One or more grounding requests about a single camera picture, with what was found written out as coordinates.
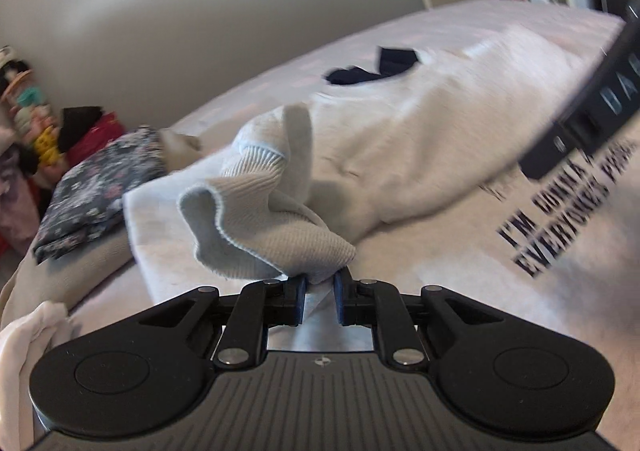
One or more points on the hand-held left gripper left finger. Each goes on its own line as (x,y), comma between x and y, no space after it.
(301,301)

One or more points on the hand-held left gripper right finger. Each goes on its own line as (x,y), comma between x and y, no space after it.
(339,298)

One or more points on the white printed sweatshirt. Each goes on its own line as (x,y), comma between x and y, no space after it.
(425,131)

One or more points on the black clothes pile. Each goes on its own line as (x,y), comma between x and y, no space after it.
(77,123)

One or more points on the beige folded cloth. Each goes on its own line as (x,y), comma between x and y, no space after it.
(90,276)

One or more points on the dark floral folded cloth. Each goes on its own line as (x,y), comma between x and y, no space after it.
(95,191)

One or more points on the pink polka dot bed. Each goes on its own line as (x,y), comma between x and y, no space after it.
(350,46)

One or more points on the red shopping bag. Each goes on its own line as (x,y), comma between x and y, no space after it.
(97,136)

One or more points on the white cloth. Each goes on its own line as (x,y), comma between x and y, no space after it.
(30,346)

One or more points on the purple fleece garment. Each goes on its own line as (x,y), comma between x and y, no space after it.
(17,201)

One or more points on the clear tube of plush toys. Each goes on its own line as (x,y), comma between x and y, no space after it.
(35,131)

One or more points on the panda plush toy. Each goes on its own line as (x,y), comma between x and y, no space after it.
(10,68)

